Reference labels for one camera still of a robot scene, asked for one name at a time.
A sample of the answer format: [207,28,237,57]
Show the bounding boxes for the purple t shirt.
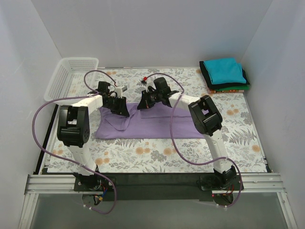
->
[95,103,204,139]

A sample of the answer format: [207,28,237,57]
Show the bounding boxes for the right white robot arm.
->
[137,76,239,189]

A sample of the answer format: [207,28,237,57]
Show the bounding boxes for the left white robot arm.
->
[57,81,130,190]

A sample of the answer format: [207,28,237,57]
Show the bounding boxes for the black folded t shirt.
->
[199,61,250,90]

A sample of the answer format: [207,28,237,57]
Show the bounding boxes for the white plastic basket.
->
[44,57,99,102]

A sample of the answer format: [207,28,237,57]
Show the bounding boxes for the teal folded t shirt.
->
[203,58,246,85]

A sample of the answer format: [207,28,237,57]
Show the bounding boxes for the green folded t shirt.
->
[215,85,250,93]

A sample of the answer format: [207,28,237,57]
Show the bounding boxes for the floral table cloth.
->
[46,67,265,173]

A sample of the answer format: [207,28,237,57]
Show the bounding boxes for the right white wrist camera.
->
[141,77,154,92]

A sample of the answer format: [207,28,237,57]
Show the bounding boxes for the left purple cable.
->
[31,70,118,215]

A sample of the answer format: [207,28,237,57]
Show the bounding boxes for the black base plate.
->
[73,173,244,201]

